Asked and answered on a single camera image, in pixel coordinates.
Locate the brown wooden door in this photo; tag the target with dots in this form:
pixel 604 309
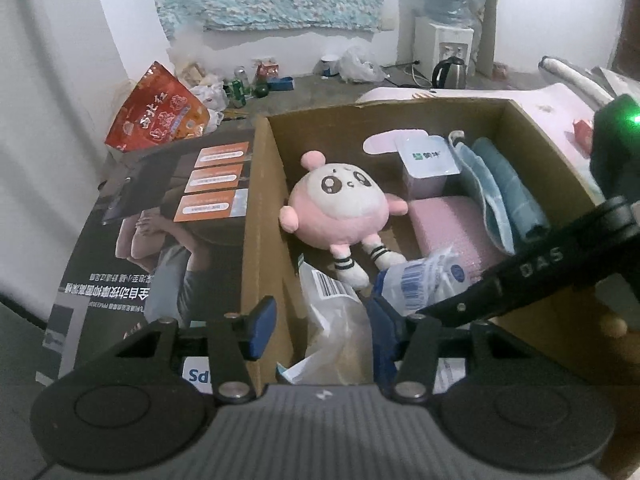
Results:
pixel 630 20

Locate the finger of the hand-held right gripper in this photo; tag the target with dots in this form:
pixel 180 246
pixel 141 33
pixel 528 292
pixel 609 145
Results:
pixel 470 300

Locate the patterned leaning board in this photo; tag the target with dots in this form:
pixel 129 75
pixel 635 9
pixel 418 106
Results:
pixel 485 20

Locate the brown cardboard box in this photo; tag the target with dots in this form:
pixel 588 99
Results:
pixel 270 200

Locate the clear packet with barcode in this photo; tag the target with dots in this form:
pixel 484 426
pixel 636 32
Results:
pixel 340 340

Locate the person's right hand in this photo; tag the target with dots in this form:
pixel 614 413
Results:
pixel 614 329

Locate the steel electric kettle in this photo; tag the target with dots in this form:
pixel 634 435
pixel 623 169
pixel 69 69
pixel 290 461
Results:
pixel 450 75

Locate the pink knitted sponge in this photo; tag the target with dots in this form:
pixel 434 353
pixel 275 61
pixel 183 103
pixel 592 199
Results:
pixel 445 225

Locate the white crumpled plastic bag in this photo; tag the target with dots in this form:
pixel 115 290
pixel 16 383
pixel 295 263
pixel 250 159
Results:
pixel 207 97

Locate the small translucent plastic bag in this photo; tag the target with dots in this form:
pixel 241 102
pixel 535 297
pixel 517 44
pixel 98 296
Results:
pixel 360 65

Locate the dark printed appliance carton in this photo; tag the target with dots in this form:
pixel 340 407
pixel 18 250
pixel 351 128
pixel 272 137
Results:
pixel 150 240

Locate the white water dispenser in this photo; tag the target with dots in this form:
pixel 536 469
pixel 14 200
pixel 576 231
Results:
pixel 440 45

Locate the teal towel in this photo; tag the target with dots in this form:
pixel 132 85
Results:
pixel 515 185

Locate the green bottle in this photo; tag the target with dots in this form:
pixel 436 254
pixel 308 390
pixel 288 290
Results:
pixel 242 85

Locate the red white wet wipes pack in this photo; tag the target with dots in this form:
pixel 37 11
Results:
pixel 582 132

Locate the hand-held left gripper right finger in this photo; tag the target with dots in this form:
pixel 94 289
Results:
pixel 385 330

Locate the white yogurt cup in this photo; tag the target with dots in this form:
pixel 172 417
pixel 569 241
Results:
pixel 425 157

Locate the beige checked blanket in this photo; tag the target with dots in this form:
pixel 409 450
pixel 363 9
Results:
pixel 575 77

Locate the red snack bag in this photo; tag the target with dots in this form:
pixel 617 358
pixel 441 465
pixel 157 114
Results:
pixel 160 115

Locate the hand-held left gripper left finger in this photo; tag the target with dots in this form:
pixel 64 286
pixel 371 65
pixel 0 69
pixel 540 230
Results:
pixel 262 327

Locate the blue flat box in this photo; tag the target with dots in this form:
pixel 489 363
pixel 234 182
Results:
pixel 281 84

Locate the small red carton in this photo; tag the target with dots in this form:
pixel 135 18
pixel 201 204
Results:
pixel 266 72

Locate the pink plush toy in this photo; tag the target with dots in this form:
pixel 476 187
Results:
pixel 340 205

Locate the blue white cotton pack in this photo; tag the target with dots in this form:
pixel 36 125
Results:
pixel 425 280

